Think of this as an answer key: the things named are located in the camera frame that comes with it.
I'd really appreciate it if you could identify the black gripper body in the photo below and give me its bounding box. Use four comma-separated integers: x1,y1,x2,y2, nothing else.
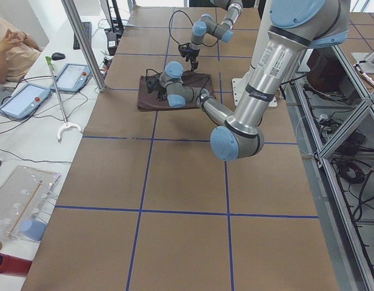
188,48,200,70
157,85,167,101

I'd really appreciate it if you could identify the dark brown t-shirt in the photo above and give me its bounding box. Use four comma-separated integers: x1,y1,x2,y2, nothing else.
137,71,215,112

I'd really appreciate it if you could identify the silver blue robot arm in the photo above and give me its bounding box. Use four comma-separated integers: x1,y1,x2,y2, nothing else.
156,1,350,161
184,1,243,71

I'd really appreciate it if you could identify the black box with label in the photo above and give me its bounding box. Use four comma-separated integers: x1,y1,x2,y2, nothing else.
106,30,121,56

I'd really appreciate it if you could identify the far teach pendant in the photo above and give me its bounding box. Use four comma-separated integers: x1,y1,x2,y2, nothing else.
55,63,91,93

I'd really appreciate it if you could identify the teach pendant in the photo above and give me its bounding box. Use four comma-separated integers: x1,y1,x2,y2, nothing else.
0,84,51,119
55,63,91,93

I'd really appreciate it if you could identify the black keyboard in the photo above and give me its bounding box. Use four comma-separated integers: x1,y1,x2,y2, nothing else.
73,21,93,50

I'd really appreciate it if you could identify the black computer mouse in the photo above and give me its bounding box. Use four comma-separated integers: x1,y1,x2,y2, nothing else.
51,52,65,61

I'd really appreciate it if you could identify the reacher grabber stick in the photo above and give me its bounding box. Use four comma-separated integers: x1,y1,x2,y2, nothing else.
45,56,82,142

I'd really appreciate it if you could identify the near teach pendant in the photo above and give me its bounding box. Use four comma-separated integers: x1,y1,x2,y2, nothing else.
0,84,51,119

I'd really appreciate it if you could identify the person in beige shirt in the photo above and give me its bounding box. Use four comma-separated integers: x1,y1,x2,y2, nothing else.
0,18,42,84

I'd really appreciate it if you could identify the wooden stick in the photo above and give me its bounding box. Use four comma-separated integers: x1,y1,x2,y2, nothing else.
7,180,42,237

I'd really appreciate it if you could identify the clear acrylic box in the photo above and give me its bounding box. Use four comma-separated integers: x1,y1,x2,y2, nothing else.
0,166,61,242

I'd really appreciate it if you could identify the blue cup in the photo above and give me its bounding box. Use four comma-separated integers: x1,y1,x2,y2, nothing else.
19,219,47,241

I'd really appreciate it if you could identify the red cylinder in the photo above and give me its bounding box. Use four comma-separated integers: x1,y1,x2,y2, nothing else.
0,253,33,277

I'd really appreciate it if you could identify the wrist black camera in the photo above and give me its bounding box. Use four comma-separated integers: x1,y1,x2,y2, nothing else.
145,75,161,94
178,42,190,58

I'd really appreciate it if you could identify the aluminium frame post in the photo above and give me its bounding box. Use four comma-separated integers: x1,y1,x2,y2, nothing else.
61,0,105,92

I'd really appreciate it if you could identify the aluminium frame rail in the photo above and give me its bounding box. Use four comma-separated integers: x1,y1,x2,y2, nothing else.
287,46,374,290

